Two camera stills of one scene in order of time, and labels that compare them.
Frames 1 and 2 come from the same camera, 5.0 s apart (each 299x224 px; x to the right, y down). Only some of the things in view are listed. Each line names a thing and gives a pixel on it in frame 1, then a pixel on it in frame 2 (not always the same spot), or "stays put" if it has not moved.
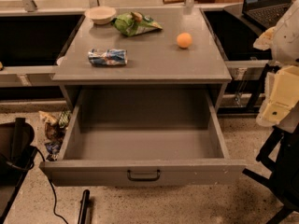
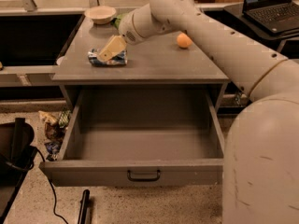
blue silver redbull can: x=110 y=57 stays put
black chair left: x=17 y=155 stays put
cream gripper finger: x=281 y=95 -> x=118 y=43
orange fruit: x=184 y=39 stays put
